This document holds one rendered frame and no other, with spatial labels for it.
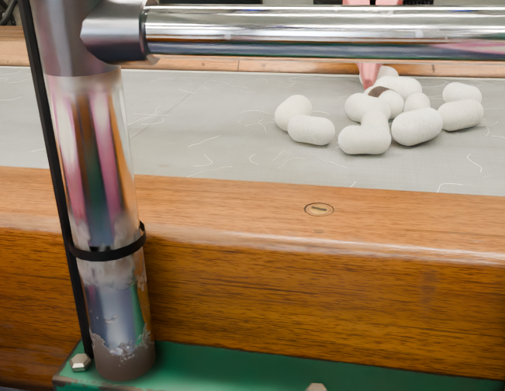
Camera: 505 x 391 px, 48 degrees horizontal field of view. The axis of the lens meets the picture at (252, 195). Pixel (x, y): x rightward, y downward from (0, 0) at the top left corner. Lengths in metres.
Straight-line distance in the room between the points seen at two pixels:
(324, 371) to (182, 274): 0.07
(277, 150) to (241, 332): 0.16
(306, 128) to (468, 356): 0.18
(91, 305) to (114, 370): 0.03
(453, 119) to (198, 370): 0.25
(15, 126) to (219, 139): 0.15
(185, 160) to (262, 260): 0.15
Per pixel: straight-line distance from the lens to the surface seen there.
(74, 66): 0.17
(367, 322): 0.22
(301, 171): 0.32
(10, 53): 0.66
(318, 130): 0.35
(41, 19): 0.17
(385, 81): 0.45
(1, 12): 1.00
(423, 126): 0.36
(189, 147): 0.37
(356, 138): 0.34
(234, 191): 0.24
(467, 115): 0.40
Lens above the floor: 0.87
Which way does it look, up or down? 25 degrees down
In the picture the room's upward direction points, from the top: 1 degrees counter-clockwise
